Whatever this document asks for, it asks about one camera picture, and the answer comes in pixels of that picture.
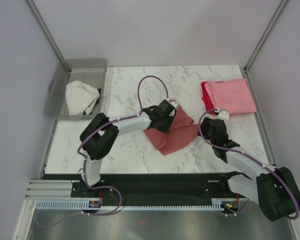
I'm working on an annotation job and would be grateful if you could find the salmon red t-shirt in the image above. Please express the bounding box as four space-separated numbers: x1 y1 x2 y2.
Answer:
143 106 199 156

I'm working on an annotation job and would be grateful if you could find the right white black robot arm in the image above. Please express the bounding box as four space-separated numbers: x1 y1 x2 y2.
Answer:
198 117 300 222

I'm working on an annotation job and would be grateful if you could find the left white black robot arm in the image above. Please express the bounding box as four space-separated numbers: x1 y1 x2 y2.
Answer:
77 99 179 197

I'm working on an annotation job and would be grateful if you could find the magenta red folded t-shirt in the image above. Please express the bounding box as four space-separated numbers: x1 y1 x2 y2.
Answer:
200 81 226 110

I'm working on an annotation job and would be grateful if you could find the light pink folded t-shirt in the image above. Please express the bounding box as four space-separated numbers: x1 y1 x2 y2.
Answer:
220 78 257 115

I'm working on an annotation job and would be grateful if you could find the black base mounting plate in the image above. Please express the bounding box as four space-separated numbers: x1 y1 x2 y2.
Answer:
43 171 242 206

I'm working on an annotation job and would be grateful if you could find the white crumpled t-shirt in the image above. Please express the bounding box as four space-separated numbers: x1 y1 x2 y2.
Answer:
65 80 94 116

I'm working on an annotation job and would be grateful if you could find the grey transparent plastic bin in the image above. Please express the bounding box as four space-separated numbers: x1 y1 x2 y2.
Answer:
44 58 108 121

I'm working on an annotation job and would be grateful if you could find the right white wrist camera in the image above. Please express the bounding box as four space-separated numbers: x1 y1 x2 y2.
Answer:
214 108 230 120

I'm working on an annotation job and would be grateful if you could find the white slotted cable duct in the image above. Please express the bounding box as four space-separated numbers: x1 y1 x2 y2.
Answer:
35 200 224 211

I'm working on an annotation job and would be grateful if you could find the left aluminium frame post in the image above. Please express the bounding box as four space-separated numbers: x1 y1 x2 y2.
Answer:
24 0 70 72

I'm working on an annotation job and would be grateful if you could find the aluminium frame post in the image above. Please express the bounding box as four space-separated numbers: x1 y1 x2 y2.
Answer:
24 0 70 72
241 0 290 74

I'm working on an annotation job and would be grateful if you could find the aluminium rail profile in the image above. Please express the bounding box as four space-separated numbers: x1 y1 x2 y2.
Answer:
25 179 73 200

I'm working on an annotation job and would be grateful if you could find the right aluminium frame post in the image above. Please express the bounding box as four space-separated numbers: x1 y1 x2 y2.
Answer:
241 0 290 74

